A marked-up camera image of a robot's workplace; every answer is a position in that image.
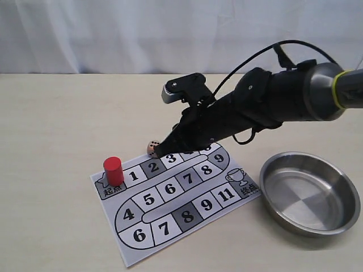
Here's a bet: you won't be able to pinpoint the paper number game board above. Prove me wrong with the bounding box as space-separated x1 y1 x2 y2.
90 143 261 267

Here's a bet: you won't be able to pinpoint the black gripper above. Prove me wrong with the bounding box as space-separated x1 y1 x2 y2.
155 93 255 157

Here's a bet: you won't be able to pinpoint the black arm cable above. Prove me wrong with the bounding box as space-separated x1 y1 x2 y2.
211 40 345 145

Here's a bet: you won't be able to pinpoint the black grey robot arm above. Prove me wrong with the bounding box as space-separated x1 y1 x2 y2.
154 60 362 158

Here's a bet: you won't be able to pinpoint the wooden die black pips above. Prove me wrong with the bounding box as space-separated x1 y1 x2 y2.
147 140 160 158

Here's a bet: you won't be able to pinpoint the red cylinder game piece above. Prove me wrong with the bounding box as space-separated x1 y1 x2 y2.
103 156 124 186

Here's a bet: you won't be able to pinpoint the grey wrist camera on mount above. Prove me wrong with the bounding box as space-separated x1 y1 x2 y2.
161 73 212 107

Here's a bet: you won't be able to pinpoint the white curtain backdrop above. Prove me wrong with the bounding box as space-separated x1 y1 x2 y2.
1 1 362 74

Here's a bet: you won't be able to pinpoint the round stainless steel dish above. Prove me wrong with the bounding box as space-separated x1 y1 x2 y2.
259 151 361 237

